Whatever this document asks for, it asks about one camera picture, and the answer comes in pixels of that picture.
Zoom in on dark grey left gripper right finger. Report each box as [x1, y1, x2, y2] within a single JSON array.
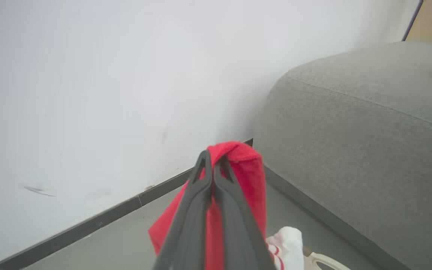
[[213, 154, 276, 270]]

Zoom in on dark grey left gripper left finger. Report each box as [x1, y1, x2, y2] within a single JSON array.
[[153, 150, 214, 270]]

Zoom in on red cloth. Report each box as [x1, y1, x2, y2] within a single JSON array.
[[148, 141, 305, 270]]

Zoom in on grey fabric sofa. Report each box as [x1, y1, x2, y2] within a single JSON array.
[[253, 40, 432, 270]]

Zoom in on cream plastic laundry basket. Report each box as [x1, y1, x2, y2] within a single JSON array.
[[302, 247, 351, 270]]

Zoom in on dark grey baseboard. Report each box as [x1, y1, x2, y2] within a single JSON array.
[[0, 138, 254, 270]]

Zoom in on tan wooden panel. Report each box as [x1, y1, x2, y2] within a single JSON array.
[[402, 0, 432, 46]]

